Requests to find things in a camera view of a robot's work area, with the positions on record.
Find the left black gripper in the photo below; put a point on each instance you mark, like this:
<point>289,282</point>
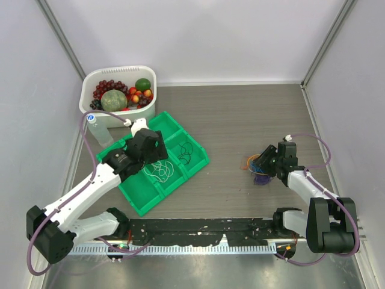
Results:
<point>162,151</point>

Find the white slotted cable duct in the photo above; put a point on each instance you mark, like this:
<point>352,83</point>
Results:
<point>98,248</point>

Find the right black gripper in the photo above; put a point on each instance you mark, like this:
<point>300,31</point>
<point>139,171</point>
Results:
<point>263,159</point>

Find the white plastic basket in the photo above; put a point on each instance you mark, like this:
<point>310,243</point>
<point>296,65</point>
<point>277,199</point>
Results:
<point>128,75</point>

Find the green lime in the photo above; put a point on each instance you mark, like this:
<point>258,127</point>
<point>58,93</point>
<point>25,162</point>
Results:
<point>142,84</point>

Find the green compartment tray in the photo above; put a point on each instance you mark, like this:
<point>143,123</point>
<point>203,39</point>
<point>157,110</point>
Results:
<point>157,181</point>

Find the dark grape bunch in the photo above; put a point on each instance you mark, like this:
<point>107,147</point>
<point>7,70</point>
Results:
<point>96,105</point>

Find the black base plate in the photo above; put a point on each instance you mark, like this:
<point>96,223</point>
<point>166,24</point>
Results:
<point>203,232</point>

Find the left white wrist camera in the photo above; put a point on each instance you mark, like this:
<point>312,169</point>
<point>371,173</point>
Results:
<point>136,125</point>

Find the green melon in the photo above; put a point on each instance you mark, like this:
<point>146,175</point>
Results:
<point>114,100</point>

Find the red yellow cherries bunch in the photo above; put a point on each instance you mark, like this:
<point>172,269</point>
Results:
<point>138,99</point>

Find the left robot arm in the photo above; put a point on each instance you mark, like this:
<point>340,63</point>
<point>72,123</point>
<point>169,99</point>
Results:
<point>116,167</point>

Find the red grape bunch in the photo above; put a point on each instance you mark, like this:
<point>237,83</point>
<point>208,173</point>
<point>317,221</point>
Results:
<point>105,86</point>

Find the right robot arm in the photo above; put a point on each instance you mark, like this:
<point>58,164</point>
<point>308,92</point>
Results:
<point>330,223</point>

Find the clear water bottle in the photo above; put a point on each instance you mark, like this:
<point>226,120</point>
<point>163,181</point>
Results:
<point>99,131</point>

